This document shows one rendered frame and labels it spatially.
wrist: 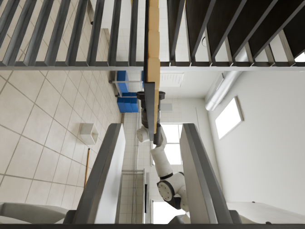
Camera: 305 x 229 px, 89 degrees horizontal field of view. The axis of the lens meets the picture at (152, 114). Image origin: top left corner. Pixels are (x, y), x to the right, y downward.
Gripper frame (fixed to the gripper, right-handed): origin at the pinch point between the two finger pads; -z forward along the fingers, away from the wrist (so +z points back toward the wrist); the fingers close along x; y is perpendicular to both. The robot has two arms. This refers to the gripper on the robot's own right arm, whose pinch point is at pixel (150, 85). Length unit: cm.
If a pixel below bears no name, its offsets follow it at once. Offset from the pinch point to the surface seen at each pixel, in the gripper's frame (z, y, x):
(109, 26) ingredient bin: -39, -239, -74
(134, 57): -10.3, -10.5, -7.8
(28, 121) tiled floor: 45, -52, -105
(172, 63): -7.8, -8.0, 9.4
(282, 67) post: -7, -8, 59
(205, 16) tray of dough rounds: -24.3, 6.2, 17.6
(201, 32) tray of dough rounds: -19.9, 1.7, 18.0
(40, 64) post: -7, -8, -50
